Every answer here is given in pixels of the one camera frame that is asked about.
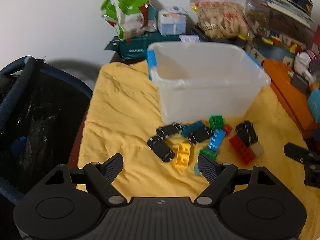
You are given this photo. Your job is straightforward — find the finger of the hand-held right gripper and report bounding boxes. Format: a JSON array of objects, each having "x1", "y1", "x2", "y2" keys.
[{"x1": 284, "y1": 142, "x2": 320, "y2": 188}]

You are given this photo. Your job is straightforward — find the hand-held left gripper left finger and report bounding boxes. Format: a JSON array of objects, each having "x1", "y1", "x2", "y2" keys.
[{"x1": 44, "y1": 153, "x2": 125, "y2": 208}]

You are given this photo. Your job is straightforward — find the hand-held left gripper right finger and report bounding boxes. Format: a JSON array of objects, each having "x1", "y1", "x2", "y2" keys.
[{"x1": 194, "y1": 153, "x2": 275, "y2": 207}]

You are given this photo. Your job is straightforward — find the yellow toy brick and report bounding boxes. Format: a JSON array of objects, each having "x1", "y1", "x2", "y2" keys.
[{"x1": 174, "y1": 142, "x2": 191, "y2": 168}]

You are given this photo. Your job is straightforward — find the blue toy brick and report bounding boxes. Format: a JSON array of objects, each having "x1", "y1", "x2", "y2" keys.
[{"x1": 207, "y1": 129, "x2": 226, "y2": 152}]

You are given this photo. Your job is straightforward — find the black toy car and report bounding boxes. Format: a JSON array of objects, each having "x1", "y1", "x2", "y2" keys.
[
  {"x1": 187, "y1": 127, "x2": 215, "y2": 145},
  {"x1": 156, "y1": 122, "x2": 184, "y2": 140},
  {"x1": 235, "y1": 121, "x2": 259, "y2": 147},
  {"x1": 147, "y1": 135, "x2": 175, "y2": 163}
]

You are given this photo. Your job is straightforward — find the long red toy brick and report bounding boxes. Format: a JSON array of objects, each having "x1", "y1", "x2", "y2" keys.
[{"x1": 229, "y1": 134, "x2": 257, "y2": 166}]

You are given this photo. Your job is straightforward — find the tan toy brick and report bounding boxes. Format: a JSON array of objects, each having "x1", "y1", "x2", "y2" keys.
[{"x1": 251, "y1": 142, "x2": 265, "y2": 157}]

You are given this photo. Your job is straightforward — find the teal toy brick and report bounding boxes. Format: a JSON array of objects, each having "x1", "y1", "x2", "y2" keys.
[{"x1": 181, "y1": 120, "x2": 205, "y2": 137}]

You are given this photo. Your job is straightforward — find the green square toy brick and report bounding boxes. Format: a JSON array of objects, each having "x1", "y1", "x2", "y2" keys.
[{"x1": 209, "y1": 115, "x2": 225, "y2": 129}]

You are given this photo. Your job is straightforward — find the translucent plastic container blue handles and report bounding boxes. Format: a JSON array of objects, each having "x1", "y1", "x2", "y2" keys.
[{"x1": 146, "y1": 41, "x2": 272, "y2": 125}]

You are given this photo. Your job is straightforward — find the white round container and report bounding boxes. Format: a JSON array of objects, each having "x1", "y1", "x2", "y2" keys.
[{"x1": 294, "y1": 51, "x2": 313, "y2": 73}]

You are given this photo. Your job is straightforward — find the yellow cloth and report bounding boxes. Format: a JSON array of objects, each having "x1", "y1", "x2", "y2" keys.
[{"x1": 77, "y1": 60, "x2": 320, "y2": 240}]

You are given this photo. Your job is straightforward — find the light blue box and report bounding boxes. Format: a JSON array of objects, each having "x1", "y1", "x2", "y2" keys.
[{"x1": 307, "y1": 90, "x2": 320, "y2": 124}]

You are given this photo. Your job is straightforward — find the orange box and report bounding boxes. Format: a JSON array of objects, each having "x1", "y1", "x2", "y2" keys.
[{"x1": 262, "y1": 59, "x2": 320, "y2": 130}]

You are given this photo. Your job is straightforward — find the dark grey small case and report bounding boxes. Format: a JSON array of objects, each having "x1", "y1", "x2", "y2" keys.
[{"x1": 291, "y1": 74, "x2": 310, "y2": 94}]

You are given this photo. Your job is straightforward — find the purple round item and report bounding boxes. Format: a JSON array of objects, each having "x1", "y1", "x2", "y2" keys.
[{"x1": 309, "y1": 55, "x2": 320, "y2": 77}]

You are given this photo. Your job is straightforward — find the dark blue toy box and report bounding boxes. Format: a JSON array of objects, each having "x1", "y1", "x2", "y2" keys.
[{"x1": 246, "y1": 30, "x2": 308, "y2": 65}]

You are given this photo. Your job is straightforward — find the dark teal package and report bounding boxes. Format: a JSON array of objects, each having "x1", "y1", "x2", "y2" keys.
[{"x1": 104, "y1": 32, "x2": 200, "y2": 61}]

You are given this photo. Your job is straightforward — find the blue and white tissue pack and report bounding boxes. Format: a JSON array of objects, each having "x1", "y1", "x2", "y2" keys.
[{"x1": 157, "y1": 6, "x2": 188, "y2": 36}]

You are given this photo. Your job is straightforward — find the clear bag of snacks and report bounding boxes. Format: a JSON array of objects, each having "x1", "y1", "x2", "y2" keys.
[{"x1": 189, "y1": 0, "x2": 253, "y2": 39}]

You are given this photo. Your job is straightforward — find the green and white bag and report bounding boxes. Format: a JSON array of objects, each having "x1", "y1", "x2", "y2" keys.
[{"x1": 100, "y1": 0, "x2": 157, "y2": 40}]

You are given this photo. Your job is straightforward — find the black mesh bin blue frame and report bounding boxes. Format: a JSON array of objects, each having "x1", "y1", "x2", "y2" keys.
[{"x1": 0, "y1": 56, "x2": 93, "y2": 205}]

